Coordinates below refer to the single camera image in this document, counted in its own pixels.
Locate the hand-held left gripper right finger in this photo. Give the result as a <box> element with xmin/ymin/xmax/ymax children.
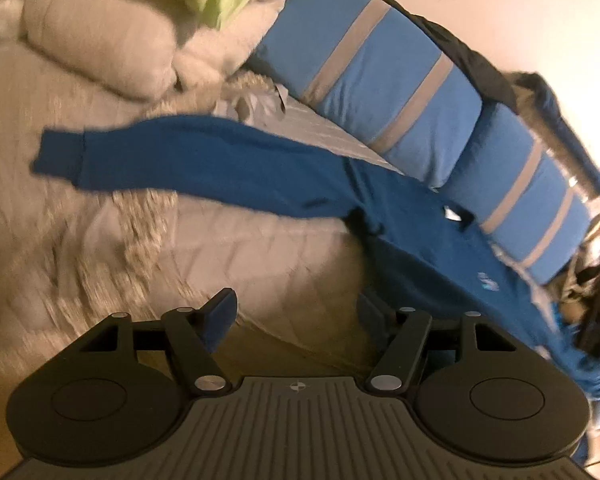
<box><xmin>357</xmin><ymin>291</ymin><xmax>518</xmax><ymax>396</ymax></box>

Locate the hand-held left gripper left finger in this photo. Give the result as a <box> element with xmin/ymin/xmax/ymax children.
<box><xmin>72</xmin><ymin>287</ymin><xmax>239</xmax><ymax>396</ymax></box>

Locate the dark blue sweatshirt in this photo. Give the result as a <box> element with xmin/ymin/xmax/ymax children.
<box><xmin>30</xmin><ymin>114</ymin><xmax>600</xmax><ymax>398</ymax></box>

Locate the beige quilted blanket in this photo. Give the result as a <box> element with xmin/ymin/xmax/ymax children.
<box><xmin>0</xmin><ymin>42</ymin><xmax>268</xmax><ymax>406</ymax></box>

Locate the blue pillow with grey stripes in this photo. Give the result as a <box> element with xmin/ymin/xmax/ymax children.
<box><xmin>439</xmin><ymin>104</ymin><xmax>594</xmax><ymax>287</ymax></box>
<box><xmin>246</xmin><ymin>0</ymin><xmax>484</xmax><ymax>189</ymax></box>

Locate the pale grey cloth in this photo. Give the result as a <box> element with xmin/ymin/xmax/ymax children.
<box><xmin>215</xmin><ymin>82</ymin><xmax>290</xmax><ymax>127</ymax></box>

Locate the black cloth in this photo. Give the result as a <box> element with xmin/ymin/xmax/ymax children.
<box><xmin>382</xmin><ymin>0</ymin><xmax>520</xmax><ymax>115</ymax></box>

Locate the beige comforter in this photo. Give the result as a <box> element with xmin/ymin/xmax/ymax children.
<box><xmin>0</xmin><ymin>0</ymin><xmax>292</xmax><ymax>111</ymax></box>

